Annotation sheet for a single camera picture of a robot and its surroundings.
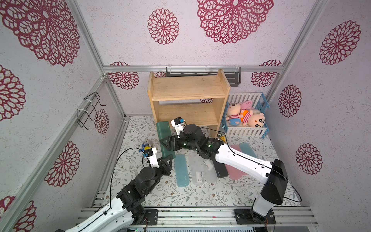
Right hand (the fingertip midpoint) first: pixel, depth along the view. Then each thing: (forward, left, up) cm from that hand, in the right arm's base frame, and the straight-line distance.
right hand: (169, 138), depth 73 cm
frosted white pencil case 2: (-5, -23, -27) cm, 35 cm away
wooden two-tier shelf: (+50, -15, -16) cm, 54 cm away
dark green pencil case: (-1, +2, +6) cm, 6 cm away
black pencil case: (-6, -29, -23) cm, 37 cm away
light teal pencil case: (+12, -49, -27) cm, 57 cm away
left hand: (-8, -1, -5) cm, 9 cm away
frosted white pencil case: (-3, -15, -28) cm, 32 cm away
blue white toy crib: (+23, -48, -22) cm, 57 cm away
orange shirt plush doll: (+27, -53, -16) cm, 62 cm away
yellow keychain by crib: (+18, -34, -25) cm, 46 cm away
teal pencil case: (-7, -6, -28) cm, 29 cm away
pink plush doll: (+31, -42, -16) cm, 55 cm away
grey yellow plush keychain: (+10, +17, -22) cm, 30 cm away
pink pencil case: (+13, -43, -29) cm, 54 cm away
